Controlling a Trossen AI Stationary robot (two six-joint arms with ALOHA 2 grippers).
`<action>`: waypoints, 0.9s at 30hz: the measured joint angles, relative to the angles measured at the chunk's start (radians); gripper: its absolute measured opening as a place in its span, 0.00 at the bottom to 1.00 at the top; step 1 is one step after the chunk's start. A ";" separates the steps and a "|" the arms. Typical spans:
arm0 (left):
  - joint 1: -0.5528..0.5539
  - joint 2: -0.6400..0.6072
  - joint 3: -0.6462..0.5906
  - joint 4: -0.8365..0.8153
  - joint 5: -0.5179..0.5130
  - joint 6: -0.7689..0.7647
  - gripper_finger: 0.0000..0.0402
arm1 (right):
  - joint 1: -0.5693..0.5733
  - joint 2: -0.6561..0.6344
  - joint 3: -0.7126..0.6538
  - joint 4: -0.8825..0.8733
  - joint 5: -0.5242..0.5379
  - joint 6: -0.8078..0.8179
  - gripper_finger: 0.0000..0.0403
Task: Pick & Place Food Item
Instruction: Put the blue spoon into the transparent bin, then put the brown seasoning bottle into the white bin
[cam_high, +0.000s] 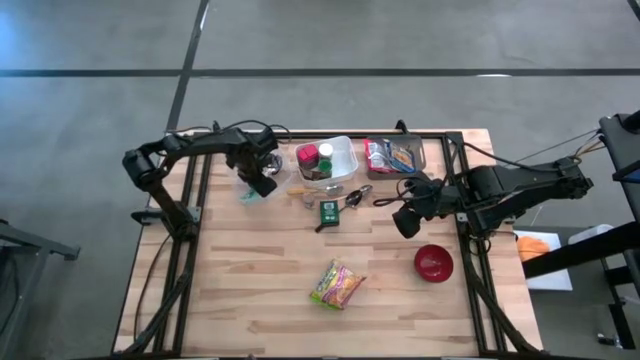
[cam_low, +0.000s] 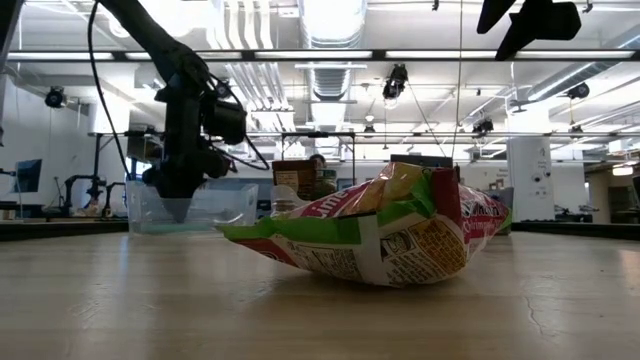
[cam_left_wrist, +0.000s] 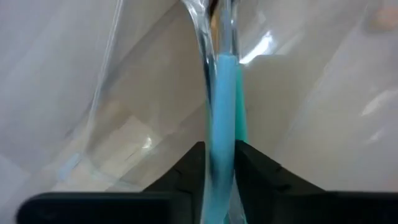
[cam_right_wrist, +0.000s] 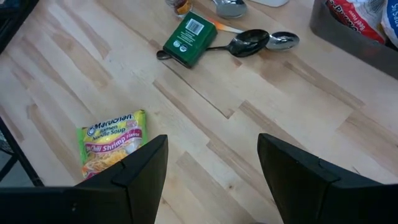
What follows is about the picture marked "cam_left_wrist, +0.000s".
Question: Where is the clear plastic container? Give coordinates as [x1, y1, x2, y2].
[0, 0, 398, 224]

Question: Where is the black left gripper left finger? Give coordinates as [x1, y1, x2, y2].
[17, 141, 208, 224]

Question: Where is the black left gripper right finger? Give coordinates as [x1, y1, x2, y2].
[234, 139, 398, 224]

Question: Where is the light blue handle utensil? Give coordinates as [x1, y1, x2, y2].
[182, 0, 249, 224]

